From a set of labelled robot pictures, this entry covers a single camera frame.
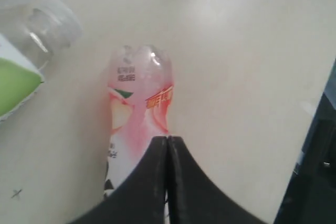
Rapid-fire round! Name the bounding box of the pink peach bottle black cap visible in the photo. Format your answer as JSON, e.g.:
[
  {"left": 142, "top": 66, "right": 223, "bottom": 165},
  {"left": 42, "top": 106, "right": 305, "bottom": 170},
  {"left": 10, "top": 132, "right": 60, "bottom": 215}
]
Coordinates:
[{"left": 104, "top": 45, "right": 174, "bottom": 197}]

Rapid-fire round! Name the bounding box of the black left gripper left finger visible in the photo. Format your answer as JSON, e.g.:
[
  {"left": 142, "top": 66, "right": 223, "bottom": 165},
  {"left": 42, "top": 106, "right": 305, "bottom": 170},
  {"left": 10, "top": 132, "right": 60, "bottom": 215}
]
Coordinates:
[{"left": 73, "top": 136, "right": 167, "bottom": 224}]

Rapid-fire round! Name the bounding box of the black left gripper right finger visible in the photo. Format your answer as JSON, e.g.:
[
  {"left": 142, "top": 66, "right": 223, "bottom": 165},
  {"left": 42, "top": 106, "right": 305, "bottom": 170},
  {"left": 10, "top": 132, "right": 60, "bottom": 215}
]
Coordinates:
[{"left": 167, "top": 136, "right": 263, "bottom": 224}]

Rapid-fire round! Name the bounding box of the white-capped bottle lime label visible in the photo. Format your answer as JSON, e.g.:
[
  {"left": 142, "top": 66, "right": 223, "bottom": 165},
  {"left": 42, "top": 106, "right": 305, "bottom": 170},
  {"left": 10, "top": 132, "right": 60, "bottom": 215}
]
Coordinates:
[{"left": 1, "top": 0, "right": 82, "bottom": 121}]

